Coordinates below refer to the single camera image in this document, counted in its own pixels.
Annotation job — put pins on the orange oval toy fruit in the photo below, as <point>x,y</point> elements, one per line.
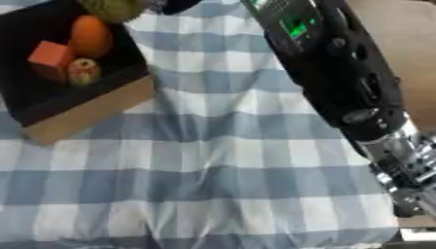
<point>89,36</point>

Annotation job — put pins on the red cube block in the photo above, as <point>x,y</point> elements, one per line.
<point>50,58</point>

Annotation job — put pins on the green fuzzy toy fruit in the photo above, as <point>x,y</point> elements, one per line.
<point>113,9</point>

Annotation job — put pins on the small round red-cream toy fruit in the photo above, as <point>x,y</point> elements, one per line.
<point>83,71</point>

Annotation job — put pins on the black and silver right robot arm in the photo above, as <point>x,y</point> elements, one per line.
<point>340,74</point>

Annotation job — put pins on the tan cardboard box black inside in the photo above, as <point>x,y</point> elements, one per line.
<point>85,113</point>

